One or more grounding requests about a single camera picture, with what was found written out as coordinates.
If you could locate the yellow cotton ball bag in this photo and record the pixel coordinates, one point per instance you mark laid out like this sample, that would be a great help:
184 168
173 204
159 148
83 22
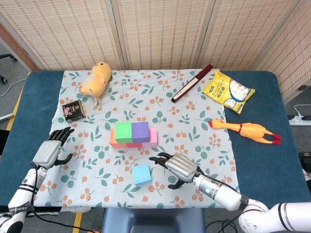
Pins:
226 92

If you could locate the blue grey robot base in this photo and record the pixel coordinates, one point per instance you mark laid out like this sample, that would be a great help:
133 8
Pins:
153 221

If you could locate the dark red long box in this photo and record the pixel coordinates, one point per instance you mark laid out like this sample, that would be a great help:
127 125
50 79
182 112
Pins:
192 83

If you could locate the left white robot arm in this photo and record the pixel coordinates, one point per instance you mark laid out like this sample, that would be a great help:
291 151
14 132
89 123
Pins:
17 206

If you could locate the orange cube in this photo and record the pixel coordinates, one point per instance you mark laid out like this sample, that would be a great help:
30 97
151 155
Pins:
113 140

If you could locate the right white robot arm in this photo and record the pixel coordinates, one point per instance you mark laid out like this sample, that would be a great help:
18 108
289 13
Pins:
243 204

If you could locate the pink cube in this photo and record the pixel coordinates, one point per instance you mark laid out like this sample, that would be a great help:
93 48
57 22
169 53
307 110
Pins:
152 139

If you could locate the floral print tablecloth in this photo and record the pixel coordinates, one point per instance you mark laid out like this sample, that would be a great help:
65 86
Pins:
97 174

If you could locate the black tin can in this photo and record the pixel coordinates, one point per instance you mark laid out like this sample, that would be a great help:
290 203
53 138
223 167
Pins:
74 111

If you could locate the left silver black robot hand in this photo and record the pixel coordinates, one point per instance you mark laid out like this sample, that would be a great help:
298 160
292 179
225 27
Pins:
47 153

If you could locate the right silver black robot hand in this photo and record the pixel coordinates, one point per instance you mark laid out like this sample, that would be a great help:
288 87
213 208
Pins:
181 166

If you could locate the white power strip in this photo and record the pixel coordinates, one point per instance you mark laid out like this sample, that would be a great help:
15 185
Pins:
300 120

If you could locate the black box beside table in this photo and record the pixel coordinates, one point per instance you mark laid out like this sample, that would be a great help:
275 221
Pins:
3 143

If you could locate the yellow plush pig toy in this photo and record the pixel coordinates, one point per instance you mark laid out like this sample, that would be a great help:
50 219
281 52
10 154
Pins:
96 81

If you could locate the dark teal table padding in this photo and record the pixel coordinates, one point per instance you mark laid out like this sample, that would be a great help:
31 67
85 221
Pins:
31 97

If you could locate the purple cube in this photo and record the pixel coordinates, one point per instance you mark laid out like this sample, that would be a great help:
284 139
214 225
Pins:
140 131

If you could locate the red cube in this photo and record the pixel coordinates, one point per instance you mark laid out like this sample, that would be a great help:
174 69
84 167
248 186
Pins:
133 145

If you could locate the bamboo folding screen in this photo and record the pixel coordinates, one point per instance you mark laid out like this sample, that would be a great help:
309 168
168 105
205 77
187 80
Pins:
165 34

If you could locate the black office chair base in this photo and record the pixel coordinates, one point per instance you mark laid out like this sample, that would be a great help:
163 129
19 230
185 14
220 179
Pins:
7 57

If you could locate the light blue cube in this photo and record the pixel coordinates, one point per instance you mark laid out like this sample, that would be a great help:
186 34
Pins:
141 174

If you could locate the green cube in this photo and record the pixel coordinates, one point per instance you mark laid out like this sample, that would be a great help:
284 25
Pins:
123 132

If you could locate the yellow rubber chicken toy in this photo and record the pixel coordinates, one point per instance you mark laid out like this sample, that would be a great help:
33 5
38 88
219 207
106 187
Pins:
247 129

